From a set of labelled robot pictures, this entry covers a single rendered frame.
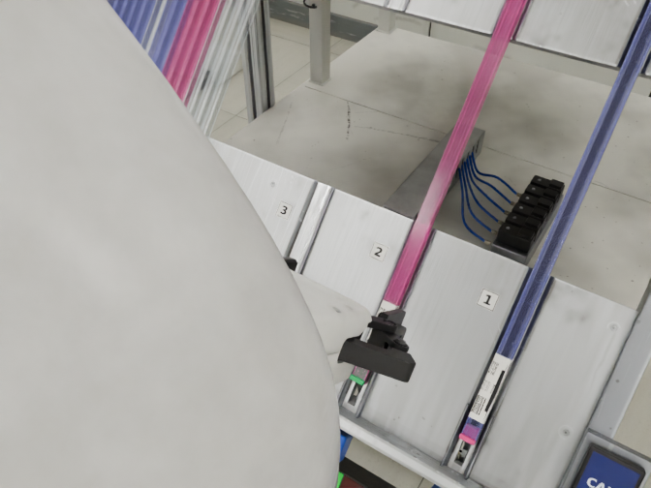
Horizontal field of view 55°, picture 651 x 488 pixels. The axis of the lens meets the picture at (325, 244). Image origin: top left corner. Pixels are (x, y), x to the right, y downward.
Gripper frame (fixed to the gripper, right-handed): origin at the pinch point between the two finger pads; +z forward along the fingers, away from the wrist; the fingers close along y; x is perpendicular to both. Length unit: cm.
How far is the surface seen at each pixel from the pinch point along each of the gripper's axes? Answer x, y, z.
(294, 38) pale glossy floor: 53, -138, 200
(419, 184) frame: 11, -13, 49
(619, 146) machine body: 29, 9, 77
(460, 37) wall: 71, -67, 200
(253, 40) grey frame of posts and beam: 24, -50, 50
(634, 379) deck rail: 2.1, 20.5, 13.5
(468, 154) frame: 18, -10, 60
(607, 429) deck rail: -2.4, 20.3, 13.3
